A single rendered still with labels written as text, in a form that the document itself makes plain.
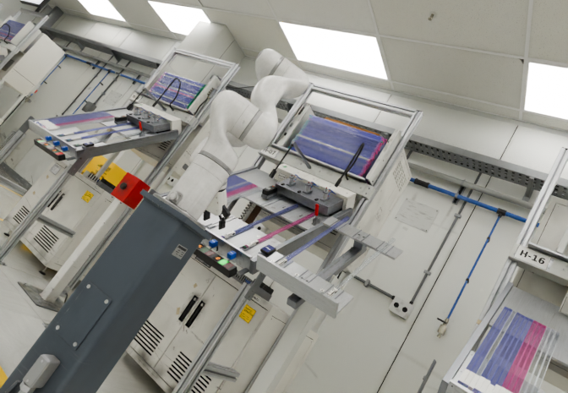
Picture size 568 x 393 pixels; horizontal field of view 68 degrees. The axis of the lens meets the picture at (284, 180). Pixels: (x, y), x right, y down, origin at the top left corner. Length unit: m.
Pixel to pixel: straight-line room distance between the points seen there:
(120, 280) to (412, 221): 2.82
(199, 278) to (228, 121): 1.03
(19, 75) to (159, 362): 4.50
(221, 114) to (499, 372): 1.13
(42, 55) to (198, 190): 4.93
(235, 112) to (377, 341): 2.49
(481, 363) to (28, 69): 5.57
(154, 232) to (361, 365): 2.48
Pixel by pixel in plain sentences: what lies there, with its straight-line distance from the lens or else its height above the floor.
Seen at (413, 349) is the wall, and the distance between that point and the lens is 3.42.
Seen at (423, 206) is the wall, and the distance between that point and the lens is 3.75.
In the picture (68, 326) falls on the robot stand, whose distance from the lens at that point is 1.33.
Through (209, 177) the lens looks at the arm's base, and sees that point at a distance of 1.30.
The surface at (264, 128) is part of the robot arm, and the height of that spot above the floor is 1.07.
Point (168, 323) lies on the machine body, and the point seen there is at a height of 0.28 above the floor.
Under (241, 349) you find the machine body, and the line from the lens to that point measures 1.96.
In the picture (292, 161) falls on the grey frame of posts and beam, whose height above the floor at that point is 1.34.
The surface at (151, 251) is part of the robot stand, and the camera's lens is 1.24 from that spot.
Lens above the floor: 0.65
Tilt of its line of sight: 14 degrees up
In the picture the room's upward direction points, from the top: 34 degrees clockwise
